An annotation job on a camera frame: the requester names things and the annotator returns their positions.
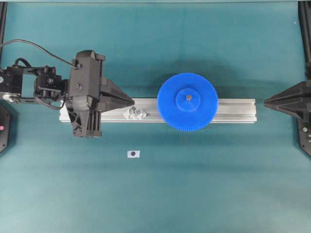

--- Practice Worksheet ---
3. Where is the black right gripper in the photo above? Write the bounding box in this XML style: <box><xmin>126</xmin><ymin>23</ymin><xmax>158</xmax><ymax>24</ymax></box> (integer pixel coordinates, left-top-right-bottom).
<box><xmin>264</xmin><ymin>62</ymin><xmax>311</xmax><ymax>157</ymax></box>

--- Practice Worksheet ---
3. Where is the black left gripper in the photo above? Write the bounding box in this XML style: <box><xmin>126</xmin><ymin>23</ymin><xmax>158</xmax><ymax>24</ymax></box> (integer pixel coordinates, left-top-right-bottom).
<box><xmin>65</xmin><ymin>54</ymin><xmax>134</xmax><ymax>138</ymax></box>

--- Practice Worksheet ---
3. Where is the large blue gear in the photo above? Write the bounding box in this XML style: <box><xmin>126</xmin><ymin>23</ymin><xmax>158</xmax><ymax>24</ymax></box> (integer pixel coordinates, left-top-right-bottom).
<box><xmin>157</xmin><ymin>73</ymin><xmax>219</xmax><ymax>132</ymax></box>

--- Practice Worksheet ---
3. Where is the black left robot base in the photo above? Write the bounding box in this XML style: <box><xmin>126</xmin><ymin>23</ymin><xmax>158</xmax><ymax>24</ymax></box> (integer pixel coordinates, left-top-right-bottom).
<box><xmin>0</xmin><ymin>104</ymin><xmax>12</xmax><ymax>153</ymax></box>

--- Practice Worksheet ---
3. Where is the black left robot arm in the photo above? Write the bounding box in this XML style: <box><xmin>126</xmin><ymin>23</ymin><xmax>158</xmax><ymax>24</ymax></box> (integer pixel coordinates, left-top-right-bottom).
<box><xmin>0</xmin><ymin>50</ymin><xmax>135</xmax><ymax>138</ymax></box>

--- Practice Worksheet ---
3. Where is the steel shaft with brackets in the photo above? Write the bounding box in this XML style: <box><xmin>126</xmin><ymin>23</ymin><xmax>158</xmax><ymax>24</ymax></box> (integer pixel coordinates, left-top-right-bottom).
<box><xmin>129</xmin><ymin>106</ymin><xmax>137</xmax><ymax>118</ymax></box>

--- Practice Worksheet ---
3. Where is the white marker sticker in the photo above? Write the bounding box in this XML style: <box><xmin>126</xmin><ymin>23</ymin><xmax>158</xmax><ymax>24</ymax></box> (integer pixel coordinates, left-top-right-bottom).
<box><xmin>127</xmin><ymin>150</ymin><xmax>140</xmax><ymax>158</ymax></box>

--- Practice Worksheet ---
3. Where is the green table mat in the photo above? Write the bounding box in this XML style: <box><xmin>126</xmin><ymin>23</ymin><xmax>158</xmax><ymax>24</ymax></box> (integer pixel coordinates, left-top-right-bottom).
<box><xmin>0</xmin><ymin>1</ymin><xmax>311</xmax><ymax>233</ymax></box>

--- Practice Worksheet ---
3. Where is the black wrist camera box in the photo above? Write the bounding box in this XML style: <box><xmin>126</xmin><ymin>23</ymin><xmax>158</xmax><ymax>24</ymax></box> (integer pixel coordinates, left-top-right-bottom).
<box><xmin>68</xmin><ymin>50</ymin><xmax>100</xmax><ymax>98</ymax></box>

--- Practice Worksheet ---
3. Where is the silver aluminium extrusion rail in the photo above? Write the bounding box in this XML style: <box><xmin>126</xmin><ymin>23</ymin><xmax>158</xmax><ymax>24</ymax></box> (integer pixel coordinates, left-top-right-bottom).
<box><xmin>59</xmin><ymin>98</ymin><xmax>258</xmax><ymax>125</ymax></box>

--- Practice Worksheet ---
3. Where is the black camera cable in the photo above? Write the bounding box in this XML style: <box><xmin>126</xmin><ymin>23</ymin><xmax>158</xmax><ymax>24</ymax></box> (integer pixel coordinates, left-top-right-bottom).
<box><xmin>0</xmin><ymin>40</ymin><xmax>78</xmax><ymax>71</ymax></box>

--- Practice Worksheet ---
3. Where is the black right frame post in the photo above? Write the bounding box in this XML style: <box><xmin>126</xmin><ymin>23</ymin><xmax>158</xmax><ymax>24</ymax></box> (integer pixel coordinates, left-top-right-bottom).
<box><xmin>298</xmin><ymin>0</ymin><xmax>311</xmax><ymax>63</ymax></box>

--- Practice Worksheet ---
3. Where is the black frame post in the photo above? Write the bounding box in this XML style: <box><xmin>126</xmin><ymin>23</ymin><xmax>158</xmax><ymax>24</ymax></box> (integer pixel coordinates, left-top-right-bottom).
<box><xmin>298</xmin><ymin>0</ymin><xmax>311</xmax><ymax>63</ymax></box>
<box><xmin>0</xmin><ymin>1</ymin><xmax>8</xmax><ymax>68</ymax></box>

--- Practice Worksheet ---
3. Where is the black left frame post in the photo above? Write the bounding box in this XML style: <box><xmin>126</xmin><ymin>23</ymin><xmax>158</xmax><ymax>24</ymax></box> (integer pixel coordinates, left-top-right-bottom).
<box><xmin>0</xmin><ymin>1</ymin><xmax>8</xmax><ymax>68</ymax></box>

